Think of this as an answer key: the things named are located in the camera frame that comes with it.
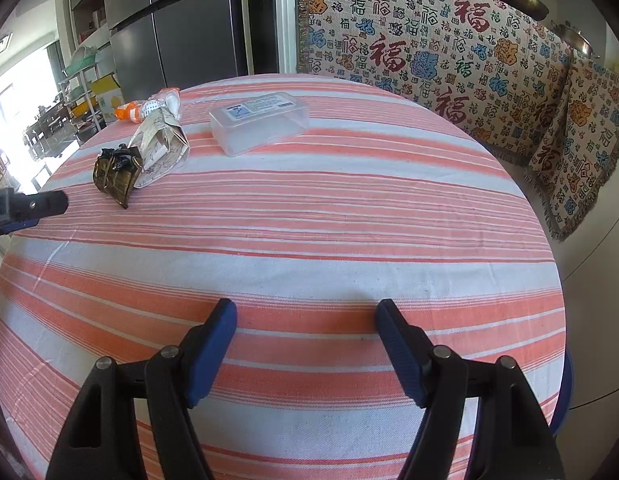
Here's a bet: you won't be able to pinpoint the small printed blanket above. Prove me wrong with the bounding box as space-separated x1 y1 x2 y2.
522 52 619 243

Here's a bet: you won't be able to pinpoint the large printed blanket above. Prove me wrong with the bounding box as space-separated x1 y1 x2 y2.
294 0 575 166

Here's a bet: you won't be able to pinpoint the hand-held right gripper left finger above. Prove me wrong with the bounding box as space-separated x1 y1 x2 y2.
45 297 238 480

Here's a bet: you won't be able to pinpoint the pink white striped tablecloth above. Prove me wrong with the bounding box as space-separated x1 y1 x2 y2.
0 74 567 480

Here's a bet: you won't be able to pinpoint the metal storage rack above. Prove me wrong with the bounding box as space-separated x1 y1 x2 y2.
56 45 102 133

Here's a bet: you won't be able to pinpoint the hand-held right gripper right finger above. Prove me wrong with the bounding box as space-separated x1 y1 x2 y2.
375 298 565 480

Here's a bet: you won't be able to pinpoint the silver frying pan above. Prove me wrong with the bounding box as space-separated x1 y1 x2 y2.
549 20 601 61

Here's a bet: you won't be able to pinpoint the green plastic basket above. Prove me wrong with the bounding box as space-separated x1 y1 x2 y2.
69 45 100 68

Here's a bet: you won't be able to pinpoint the clear plastic box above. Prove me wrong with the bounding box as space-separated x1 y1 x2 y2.
209 91 310 157

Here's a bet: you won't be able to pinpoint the yellow cardboard box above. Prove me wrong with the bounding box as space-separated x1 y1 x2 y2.
92 75 124 123

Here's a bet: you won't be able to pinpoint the dark dining chairs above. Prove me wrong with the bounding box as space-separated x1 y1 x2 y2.
22 105 80 161

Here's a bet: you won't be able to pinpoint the gold brown wrapper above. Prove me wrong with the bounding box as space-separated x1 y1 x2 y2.
92 144 142 209

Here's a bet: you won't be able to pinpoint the orange white snack packet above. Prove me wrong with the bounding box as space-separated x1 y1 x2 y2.
114 87 182 125

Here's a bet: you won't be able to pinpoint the grey refrigerator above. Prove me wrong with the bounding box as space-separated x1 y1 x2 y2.
103 0 280 92

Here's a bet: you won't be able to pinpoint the crumpled printed paper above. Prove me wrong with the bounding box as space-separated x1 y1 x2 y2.
132 107 191 190

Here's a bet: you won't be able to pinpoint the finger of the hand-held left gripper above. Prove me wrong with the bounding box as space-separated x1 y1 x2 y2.
13 189 70 227

